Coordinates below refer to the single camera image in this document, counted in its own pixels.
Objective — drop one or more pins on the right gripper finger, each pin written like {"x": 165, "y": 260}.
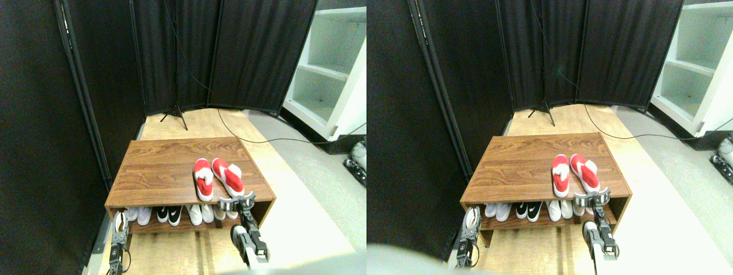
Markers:
{"x": 228, "y": 204}
{"x": 603, "y": 195}
{"x": 248, "y": 199}
{"x": 583, "y": 200}

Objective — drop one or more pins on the red shoe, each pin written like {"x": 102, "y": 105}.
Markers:
{"x": 230, "y": 179}
{"x": 203, "y": 182}
{"x": 561, "y": 177}
{"x": 587, "y": 173}

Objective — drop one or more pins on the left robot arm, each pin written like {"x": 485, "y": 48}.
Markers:
{"x": 117, "y": 264}
{"x": 467, "y": 260}

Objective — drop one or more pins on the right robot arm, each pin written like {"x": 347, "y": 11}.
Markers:
{"x": 252, "y": 246}
{"x": 602, "y": 243}

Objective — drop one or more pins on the grey curtain foot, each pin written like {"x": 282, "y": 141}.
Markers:
{"x": 101, "y": 240}

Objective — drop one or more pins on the white shoe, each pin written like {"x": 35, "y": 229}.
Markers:
{"x": 554, "y": 211}
{"x": 207, "y": 214}
{"x": 145, "y": 215}
{"x": 566, "y": 209}
{"x": 491, "y": 210}
{"x": 133, "y": 213}
{"x": 503, "y": 212}
{"x": 195, "y": 215}

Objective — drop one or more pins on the black shoe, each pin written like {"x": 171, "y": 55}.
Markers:
{"x": 174, "y": 216}
{"x": 162, "y": 213}
{"x": 520, "y": 209}
{"x": 534, "y": 212}

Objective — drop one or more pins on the brown shoe rack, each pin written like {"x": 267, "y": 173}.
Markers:
{"x": 515, "y": 166}
{"x": 160, "y": 166}

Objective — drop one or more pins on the black stand foot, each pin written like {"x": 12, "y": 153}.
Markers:
{"x": 178, "y": 109}
{"x": 544, "y": 105}

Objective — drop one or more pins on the grey machine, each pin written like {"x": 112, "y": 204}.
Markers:
{"x": 726, "y": 150}
{"x": 358, "y": 153}

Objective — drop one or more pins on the white shelf unit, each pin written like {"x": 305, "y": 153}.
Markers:
{"x": 687, "y": 80}
{"x": 320, "y": 86}

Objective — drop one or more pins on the black curtain pole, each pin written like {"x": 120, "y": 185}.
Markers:
{"x": 83, "y": 91}
{"x": 437, "y": 91}

